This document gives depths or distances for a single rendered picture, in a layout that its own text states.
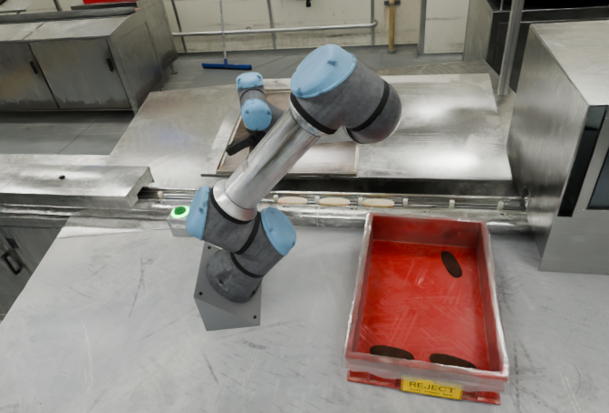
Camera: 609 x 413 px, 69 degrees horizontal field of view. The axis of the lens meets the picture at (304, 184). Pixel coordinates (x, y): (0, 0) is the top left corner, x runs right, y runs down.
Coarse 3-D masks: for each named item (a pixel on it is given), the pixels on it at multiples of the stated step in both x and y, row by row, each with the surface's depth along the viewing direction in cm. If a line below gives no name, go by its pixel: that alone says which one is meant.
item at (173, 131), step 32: (448, 64) 230; (480, 64) 226; (160, 96) 235; (192, 96) 231; (224, 96) 227; (512, 96) 195; (128, 128) 209; (160, 128) 205; (192, 128) 202; (128, 160) 184; (160, 160) 182; (192, 160) 179; (384, 192) 150; (416, 192) 148; (448, 192) 146; (480, 192) 144; (512, 192) 143; (96, 224) 152; (128, 224) 150; (160, 224) 148
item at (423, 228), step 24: (384, 216) 125; (408, 216) 123; (432, 216) 122; (456, 216) 121; (408, 240) 128; (432, 240) 126; (456, 240) 124; (480, 240) 116; (360, 264) 111; (480, 264) 113; (360, 288) 105; (360, 312) 102; (504, 336) 91; (360, 360) 90; (384, 360) 89; (408, 360) 89; (504, 360) 86; (456, 384) 87; (480, 384) 85; (504, 384) 84
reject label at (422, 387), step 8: (408, 384) 91; (416, 384) 91; (424, 384) 90; (432, 384) 89; (416, 392) 92; (424, 392) 92; (432, 392) 91; (440, 392) 90; (448, 392) 90; (456, 392) 89
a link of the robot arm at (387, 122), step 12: (396, 96) 83; (384, 108) 81; (396, 108) 83; (384, 120) 83; (396, 120) 85; (336, 132) 99; (348, 132) 93; (360, 132) 85; (372, 132) 84; (384, 132) 85
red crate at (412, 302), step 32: (384, 256) 125; (416, 256) 124; (384, 288) 116; (416, 288) 115; (448, 288) 114; (480, 288) 113; (384, 320) 108; (416, 320) 108; (448, 320) 107; (480, 320) 106; (416, 352) 101; (448, 352) 100; (480, 352) 99; (384, 384) 94
